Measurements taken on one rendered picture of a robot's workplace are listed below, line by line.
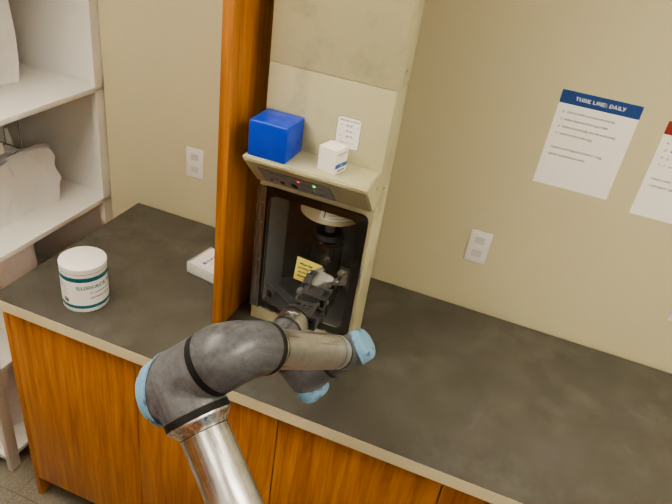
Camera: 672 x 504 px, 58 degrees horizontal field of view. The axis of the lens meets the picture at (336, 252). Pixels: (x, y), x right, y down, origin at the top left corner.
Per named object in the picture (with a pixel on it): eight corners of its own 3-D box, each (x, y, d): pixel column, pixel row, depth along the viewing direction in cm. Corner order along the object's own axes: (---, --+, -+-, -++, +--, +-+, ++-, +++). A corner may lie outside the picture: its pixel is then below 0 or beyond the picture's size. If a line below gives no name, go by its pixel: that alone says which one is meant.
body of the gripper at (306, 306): (330, 311, 156) (312, 338, 146) (300, 301, 158) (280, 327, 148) (334, 287, 152) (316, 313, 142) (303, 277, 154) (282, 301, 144)
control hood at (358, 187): (260, 175, 160) (262, 139, 155) (375, 209, 153) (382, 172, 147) (239, 191, 151) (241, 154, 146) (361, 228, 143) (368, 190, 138)
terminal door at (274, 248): (253, 303, 182) (262, 183, 161) (347, 338, 174) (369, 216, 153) (251, 305, 181) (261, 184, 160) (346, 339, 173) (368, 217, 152)
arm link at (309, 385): (339, 391, 134) (310, 353, 132) (299, 411, 138) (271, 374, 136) (345, 372, 141) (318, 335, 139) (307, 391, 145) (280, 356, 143)
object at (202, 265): (210, 256, 209) (210, 246, 207) (247, 273, 203) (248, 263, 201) (186, 271, 200) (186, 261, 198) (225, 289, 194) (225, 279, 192)
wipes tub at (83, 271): (83, 281, 188) (79, 240, 180) (119, 294, 185) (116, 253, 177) (52, 304, 177) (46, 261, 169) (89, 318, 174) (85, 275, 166)
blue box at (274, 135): (265, 141, 154) (268, 107, 149) (301, 151, 152) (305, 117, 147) (246, 154, 146) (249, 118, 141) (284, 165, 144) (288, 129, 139)
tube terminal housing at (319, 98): (284, 275, 205) (309, 42, 165) (374, 305, 198) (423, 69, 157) (249, 315, 185) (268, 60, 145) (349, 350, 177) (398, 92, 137)
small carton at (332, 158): (328, 162, 148) (332, 139, 145) (345, 169, 146) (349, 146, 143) (316, 168, 145) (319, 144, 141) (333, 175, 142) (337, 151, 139)
